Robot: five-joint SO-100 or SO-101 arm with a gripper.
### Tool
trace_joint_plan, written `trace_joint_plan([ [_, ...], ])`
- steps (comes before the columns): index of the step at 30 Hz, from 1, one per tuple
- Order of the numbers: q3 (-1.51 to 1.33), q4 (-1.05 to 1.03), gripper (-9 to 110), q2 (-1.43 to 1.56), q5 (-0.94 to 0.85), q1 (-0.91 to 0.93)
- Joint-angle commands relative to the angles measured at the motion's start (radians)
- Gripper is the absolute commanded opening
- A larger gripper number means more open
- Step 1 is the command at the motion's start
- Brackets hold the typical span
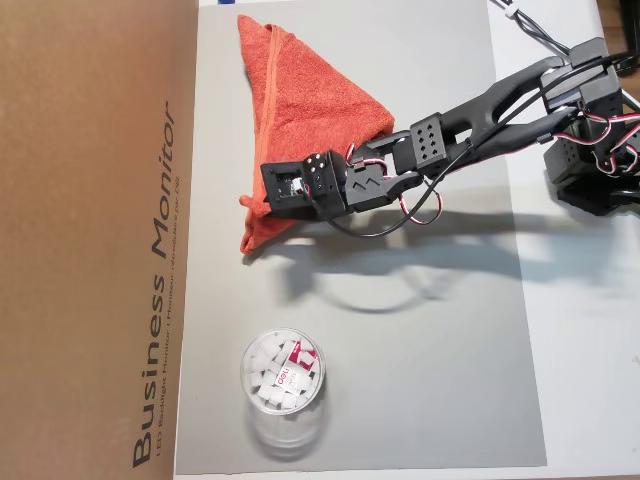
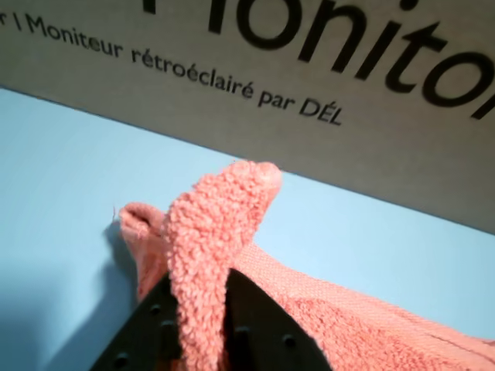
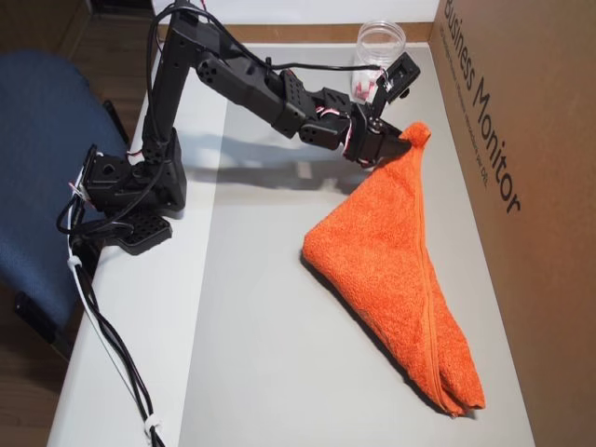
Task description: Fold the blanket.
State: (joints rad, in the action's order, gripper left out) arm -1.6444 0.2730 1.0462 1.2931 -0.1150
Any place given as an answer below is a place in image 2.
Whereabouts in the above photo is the cardboard monitor box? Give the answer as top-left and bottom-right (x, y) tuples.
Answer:
(0, 0), (495, 233)

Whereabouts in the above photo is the orange terry towel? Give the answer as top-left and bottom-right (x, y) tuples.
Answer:
(114, 160), (495, 371)

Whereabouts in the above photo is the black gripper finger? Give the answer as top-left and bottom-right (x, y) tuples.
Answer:
(91, 270), (185, 371)
(222, 267), (326, 371)

